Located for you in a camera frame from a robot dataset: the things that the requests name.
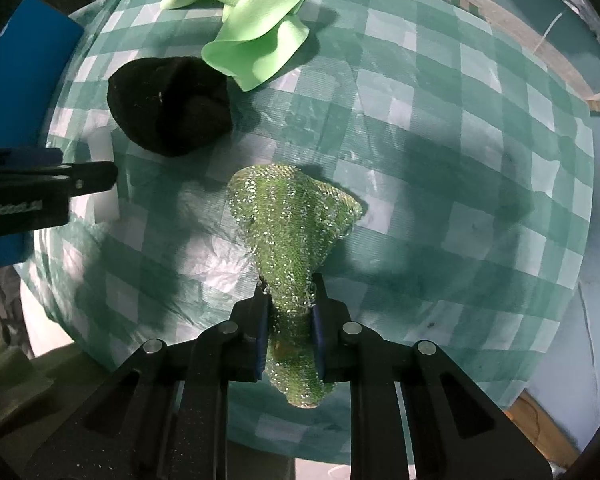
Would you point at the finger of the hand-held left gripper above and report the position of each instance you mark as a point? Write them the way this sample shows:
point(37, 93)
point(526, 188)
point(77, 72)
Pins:
point(80, 177)

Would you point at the glittery green cloth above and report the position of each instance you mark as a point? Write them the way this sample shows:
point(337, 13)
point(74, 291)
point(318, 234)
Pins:
point(290, 220)

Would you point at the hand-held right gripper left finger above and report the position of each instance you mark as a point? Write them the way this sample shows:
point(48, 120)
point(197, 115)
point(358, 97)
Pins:
point(262, 340)

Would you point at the person's olive pants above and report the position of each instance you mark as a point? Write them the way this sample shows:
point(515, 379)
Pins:
point(10, 385)

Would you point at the green checkered plastic tablecloth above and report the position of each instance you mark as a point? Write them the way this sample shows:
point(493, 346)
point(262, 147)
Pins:
point(430, 160)

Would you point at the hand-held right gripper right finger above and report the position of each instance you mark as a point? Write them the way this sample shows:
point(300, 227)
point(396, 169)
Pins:
point(320, 340)

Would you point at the light green cloth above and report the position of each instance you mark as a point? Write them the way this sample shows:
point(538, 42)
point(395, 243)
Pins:
point(250, 35)

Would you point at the black sock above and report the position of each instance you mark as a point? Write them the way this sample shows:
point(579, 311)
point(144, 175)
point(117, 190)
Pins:
point(170, 105)

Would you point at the blue-rimmed cardboard box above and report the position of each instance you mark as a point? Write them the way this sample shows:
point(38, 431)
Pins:
point(25, 60)

